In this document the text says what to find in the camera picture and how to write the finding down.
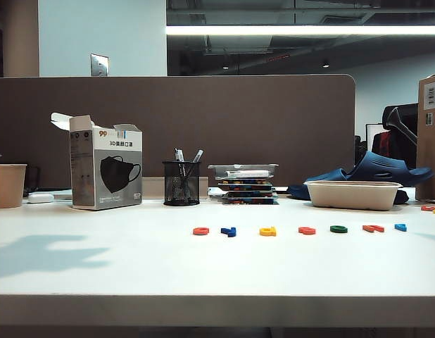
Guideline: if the colourful magnet letter pack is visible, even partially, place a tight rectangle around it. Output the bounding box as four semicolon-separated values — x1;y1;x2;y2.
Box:
220;186;277;193
221;197;280;206
222;191;277;199
217;180;274;187

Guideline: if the white flat packet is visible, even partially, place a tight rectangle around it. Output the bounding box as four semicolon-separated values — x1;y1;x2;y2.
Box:
224;170;270;178

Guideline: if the black mesh pen holder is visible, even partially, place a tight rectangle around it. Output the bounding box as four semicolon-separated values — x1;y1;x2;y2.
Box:
162;161;201;207

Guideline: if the brown desk partition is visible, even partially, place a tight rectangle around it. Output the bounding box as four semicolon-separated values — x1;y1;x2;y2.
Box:
0;73;357;193

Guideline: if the grey face mask box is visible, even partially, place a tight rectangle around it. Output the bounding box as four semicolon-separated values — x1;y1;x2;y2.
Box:
50;112;144;211

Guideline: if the beige pulp food container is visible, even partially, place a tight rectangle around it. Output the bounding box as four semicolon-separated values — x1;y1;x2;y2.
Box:
303;180;403;212

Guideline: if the white monitor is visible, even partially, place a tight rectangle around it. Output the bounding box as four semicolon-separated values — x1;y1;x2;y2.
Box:
365;123;384;151

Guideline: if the white ceiling light strip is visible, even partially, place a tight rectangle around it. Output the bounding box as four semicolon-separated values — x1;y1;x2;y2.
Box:
165;25;435;36

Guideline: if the red garment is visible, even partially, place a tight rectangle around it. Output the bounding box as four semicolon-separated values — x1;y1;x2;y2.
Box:
371;130;393;158

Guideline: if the white earbuds case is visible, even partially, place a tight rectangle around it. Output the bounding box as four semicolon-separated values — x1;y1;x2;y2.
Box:
27;193;56;204

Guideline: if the black office chair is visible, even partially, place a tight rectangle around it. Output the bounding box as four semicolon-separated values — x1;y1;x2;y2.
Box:
381;103;419;170

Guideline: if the brown paper cup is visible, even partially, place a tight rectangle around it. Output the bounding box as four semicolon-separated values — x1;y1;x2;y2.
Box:
0;163;28;209

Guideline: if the cardboard box with labels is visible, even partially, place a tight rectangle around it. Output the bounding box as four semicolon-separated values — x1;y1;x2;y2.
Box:
415;73;435;201

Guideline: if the metal wall switch plate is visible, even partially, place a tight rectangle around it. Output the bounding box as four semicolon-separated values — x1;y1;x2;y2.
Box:
90;53;110;77

